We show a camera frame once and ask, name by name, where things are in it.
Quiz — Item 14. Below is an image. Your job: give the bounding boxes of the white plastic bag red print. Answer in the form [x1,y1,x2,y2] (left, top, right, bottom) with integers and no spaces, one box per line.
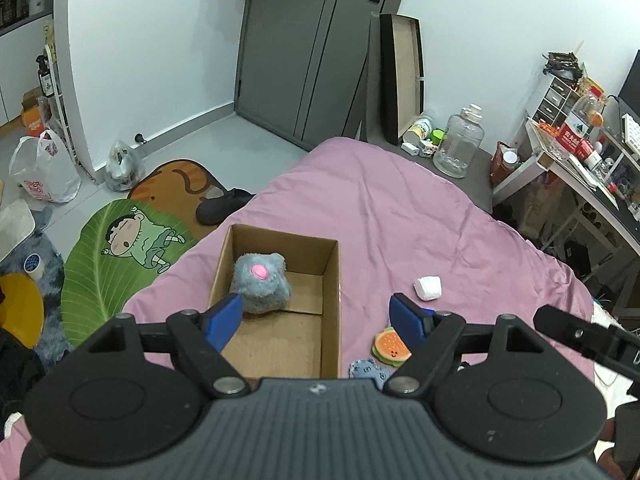
[9,130,82,204]

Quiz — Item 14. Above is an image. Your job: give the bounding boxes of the plastic bottle red label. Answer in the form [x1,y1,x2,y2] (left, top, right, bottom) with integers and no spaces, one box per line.
[556,87,606,161]

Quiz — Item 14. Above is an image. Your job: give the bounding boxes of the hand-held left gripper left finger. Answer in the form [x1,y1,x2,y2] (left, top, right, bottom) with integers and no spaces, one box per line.
[89,292,252,400]

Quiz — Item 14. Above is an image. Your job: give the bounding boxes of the orange cat rug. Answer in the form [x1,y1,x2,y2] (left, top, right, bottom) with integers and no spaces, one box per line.
[126,159,236,241]

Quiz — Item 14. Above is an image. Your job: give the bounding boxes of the yellow round cushion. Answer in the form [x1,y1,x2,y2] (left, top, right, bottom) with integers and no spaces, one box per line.
[0,274,45,351]

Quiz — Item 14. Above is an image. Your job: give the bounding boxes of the white soft wad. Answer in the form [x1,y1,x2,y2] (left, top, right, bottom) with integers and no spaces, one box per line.
[413,275,444,302]

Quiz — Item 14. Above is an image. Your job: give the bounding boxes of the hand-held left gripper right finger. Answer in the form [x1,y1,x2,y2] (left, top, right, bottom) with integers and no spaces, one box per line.
[382,292,549,400]

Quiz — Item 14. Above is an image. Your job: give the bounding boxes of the grey plastic bag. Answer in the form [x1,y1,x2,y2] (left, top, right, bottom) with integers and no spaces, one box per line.
[105,140,146,192]

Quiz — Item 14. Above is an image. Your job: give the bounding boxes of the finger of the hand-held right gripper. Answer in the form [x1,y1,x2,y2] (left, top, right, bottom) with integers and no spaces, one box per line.
[532,305,618,361]

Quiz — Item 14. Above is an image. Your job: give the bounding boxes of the white paper sheet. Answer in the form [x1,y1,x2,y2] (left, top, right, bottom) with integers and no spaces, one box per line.
[0,199,37,261]

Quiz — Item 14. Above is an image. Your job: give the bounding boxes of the black monitor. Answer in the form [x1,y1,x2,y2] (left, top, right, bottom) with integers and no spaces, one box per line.
[617,50,640,111]

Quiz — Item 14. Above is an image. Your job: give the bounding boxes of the blue patterned plush pad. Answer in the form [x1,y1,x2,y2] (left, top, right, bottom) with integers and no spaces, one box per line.
[347,358,396,391]

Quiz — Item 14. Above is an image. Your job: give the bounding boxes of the brown cardboard box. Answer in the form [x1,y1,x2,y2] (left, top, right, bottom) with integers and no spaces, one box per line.
[207,224,342,381]

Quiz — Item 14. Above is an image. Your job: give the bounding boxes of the black slipper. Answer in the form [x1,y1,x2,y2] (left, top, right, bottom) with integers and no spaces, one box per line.
[195,188,257,226]

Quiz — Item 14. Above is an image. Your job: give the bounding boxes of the watermelon slice plush pad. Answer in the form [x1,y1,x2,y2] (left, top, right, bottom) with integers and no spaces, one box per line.
[371,326,412,362]

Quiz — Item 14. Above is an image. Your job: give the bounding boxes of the grey-blue fluffy rug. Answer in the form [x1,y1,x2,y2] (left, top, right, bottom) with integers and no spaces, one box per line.
[0,230,67,376]

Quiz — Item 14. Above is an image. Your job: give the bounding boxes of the white tape roll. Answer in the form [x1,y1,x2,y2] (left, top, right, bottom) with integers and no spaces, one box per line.
[22,252,45,281]

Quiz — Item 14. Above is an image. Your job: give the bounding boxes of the white desk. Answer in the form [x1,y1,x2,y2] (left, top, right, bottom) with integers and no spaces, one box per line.
[492,117,640,318]

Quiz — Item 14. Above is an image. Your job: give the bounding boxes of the white rolling cart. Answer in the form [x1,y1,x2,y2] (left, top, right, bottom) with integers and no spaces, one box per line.
[37,45,77,163]

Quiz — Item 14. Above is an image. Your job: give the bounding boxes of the dark cloth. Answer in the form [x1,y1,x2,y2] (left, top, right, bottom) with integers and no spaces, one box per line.
[0,330,47,428]

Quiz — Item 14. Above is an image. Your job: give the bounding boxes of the beige paper bag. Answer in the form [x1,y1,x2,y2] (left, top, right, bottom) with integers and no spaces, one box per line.
[520,177,568,241]

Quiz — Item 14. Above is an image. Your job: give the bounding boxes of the grey plush toy pink nose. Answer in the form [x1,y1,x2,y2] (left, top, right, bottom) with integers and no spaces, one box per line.
[229,252,294,317]

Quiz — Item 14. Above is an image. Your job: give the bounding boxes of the pink bedsheet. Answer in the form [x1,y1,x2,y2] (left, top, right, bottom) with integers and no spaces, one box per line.
[0,136,616,461]

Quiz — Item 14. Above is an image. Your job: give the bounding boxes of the small drawer organizer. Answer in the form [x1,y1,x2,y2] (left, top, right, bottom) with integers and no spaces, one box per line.
[537,77,583,126]

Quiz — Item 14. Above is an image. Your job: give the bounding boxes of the clear plastic water jug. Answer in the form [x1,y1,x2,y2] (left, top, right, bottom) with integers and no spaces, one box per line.
[433,104,486,178]

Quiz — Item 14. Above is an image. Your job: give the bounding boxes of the orange bag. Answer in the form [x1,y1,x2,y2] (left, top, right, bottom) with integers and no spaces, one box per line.
[20,107,51,138]

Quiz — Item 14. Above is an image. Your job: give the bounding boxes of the grey door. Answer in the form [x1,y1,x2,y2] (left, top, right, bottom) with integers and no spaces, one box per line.
[235,0,416,153]

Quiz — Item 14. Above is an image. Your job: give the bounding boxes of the black-edged cardboard tray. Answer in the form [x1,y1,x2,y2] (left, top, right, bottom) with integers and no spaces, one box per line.
[367,12,425,146]

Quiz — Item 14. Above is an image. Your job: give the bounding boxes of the black spray bottle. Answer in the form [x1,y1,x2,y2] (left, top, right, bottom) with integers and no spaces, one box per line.
[35,55,56,98]

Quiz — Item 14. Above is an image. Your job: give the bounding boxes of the person's right hand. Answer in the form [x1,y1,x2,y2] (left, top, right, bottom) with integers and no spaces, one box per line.
[596,419,621,480]

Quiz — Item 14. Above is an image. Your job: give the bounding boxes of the green leaf cartoon rug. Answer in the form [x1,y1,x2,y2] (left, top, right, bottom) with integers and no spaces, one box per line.
[60,199,202,348]

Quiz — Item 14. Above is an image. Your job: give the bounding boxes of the white kitchen cabinets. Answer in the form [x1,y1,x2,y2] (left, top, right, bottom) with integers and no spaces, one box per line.
[0,0,54,128]

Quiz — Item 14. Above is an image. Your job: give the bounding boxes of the dark model figure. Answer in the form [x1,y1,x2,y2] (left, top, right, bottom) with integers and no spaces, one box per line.
[542,51,586,81]

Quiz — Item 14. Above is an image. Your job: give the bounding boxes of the white jar yellow label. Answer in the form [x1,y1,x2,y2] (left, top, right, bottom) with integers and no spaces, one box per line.
[402,116,435,147]

